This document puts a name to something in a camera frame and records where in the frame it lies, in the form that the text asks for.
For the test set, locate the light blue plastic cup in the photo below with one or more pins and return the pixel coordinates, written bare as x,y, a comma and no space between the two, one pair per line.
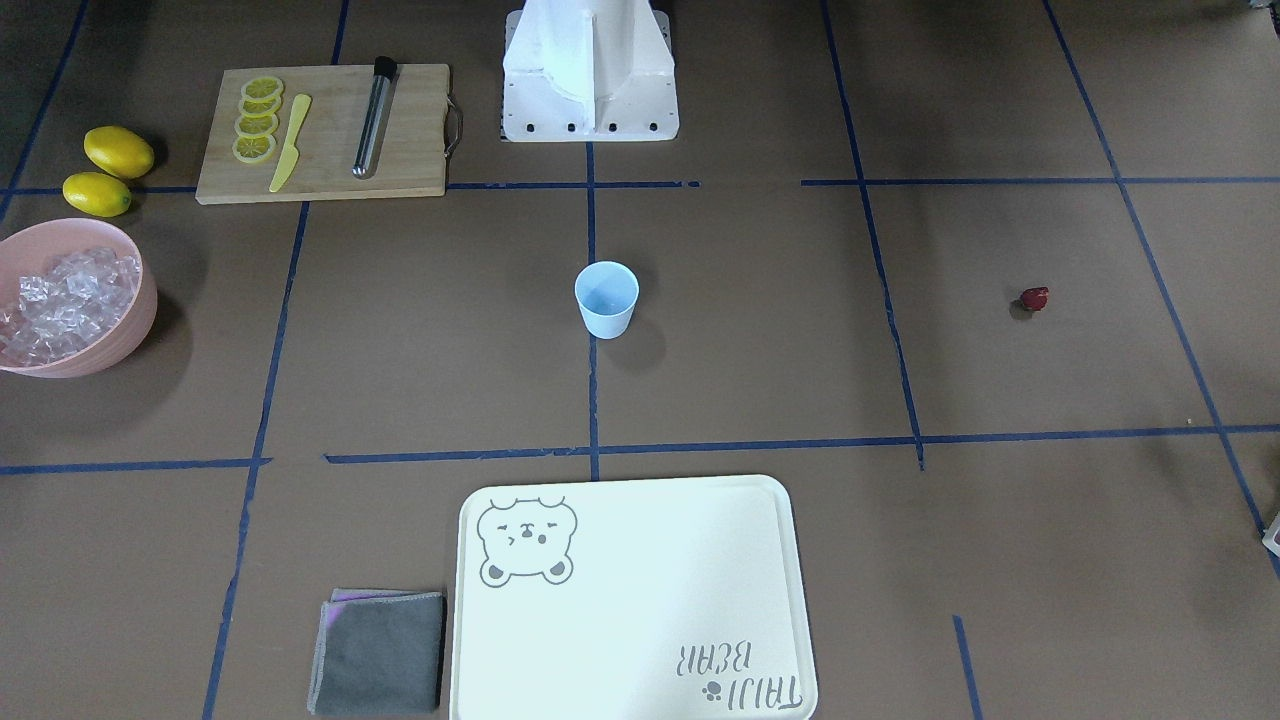
606,293

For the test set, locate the cream bear tray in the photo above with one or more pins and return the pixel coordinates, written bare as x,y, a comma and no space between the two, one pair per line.
679,598

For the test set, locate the yellow lemon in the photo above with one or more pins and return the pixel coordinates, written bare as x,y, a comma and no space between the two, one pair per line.
97,194
119,151

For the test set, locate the lemon slice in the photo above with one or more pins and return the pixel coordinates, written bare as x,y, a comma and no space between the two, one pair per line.
254,149
255,127
259,108
261,89

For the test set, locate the yellow plastic knife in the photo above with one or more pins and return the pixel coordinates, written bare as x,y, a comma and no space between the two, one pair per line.
289,153

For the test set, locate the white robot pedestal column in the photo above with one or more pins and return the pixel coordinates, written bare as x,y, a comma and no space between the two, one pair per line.
588,71

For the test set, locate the wooden cutting board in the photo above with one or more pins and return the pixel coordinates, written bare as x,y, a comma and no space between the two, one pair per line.
411,156

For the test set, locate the red strawberry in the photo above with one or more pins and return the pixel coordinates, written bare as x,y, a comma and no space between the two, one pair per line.
1034,300

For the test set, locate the yellow lemon upper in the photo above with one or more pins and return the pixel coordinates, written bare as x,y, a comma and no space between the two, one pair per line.
119,151

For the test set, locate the yellow lemon lower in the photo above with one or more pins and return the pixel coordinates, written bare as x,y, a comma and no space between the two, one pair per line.
97,194

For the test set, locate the grey folded cloth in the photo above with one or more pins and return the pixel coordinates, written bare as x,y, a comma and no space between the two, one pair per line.
378,652

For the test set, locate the pink bowl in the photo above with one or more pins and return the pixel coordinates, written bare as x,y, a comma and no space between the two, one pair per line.
28,252

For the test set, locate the clear ice cubes pile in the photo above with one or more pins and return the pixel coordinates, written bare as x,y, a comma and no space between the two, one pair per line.
79,298

